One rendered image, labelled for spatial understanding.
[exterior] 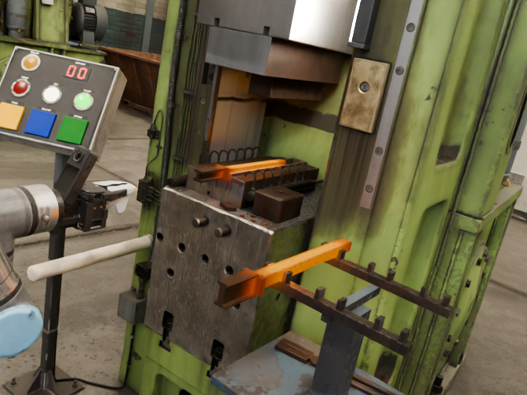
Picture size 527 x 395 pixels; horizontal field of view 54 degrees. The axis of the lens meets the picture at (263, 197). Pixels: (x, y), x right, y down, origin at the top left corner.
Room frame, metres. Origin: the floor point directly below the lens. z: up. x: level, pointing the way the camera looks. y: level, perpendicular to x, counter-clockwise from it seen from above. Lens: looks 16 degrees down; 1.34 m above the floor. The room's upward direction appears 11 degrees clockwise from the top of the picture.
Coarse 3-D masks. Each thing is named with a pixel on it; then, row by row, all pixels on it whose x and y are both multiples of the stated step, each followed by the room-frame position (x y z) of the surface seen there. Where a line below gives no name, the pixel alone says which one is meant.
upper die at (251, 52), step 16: (224, 32) 1.39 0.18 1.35; (240, 32) 1.36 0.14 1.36; (208, 48) 1.41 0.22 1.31; (224, 48) 1.38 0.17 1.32; (240, 48) 1.36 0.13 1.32; (256, 48) 1.33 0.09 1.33; (272, 48) 1.32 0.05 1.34; (288, 48) 1.38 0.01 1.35; (304, 48) 1.45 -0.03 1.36; (320, 48) 1.53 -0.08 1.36; (224, 64) 1.38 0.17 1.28; (240, 64) 1.35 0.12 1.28; (256, 64) 1.33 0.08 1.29; (272, 64) 1.33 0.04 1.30; (288, 64) 1.40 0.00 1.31; (304, 64) 1.47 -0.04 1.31; (320, 64) 1.55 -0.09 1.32; (336, 64) 1.64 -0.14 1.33; (304, 80) 1.49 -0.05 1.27; (320, 80) 1.56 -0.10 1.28; (336, 80) 1.66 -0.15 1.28
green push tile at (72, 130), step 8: (64, 120) 1.46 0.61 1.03; (72, 120) 1.46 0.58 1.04; (80, 120) 1.46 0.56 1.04; (64, 128) 1.44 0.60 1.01; (72, 128) 1.44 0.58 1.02; (80, 128) 1.44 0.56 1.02; (56, 136) 1.43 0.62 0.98; (64, 136) 1.43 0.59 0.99; (72, 136) 1.43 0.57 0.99; (80, 136) 1.43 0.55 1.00; (80, 144) 1.42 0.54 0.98
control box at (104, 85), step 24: (24, 48) 1.59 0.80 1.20; (24, 72) 1.54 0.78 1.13; (48, 72) 1.54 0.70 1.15; (72, 72) 1.54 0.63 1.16; (96, 72) 1.54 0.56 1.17; (120, 72) 1.56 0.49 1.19; (0, 96) 1.50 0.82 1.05; (24, 96) 1.50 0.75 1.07; (72, 96) 1.50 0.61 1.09; (96, 96) 1.50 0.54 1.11; (120, 96) 1.58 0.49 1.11; (24, 120) 1.46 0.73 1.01; (96, 120) 1.46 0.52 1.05; (24, 144) 1.50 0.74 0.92; (48, 144) 1.43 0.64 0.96; (72, 144) 1.43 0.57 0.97; (96, 144) 1.45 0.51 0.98
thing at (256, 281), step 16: (336, 240) 1.12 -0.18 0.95; (304, 256) 0.98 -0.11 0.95; (320, 256) 1.01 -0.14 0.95; (240, 272) 0.82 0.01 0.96; (256, 272) 0.86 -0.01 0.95; (272, 272) 0.87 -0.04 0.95; (224, 288) 0.77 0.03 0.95; (240, 288) 0.80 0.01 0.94; (256, 288) 0.83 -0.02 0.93; (224, 304) 0.77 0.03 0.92
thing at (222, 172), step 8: (272, 160) 1.58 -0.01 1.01; (280, 160) 1.60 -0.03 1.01; (200, 168) 1.29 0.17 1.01; (208, 168) 1.30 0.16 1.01; (216, 168) 1.32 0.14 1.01; (224, 168) 1.33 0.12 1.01; (232, 168) 1.37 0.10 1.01; (240, 168) 1.39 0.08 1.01; (248, 168) 1.43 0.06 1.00; (256, 168) 1.46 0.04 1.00; (200, 176) 1.26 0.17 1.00; (208, 176) 1.29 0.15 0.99; (216, 176) 1.32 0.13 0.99; (224, 176) 1.33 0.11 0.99
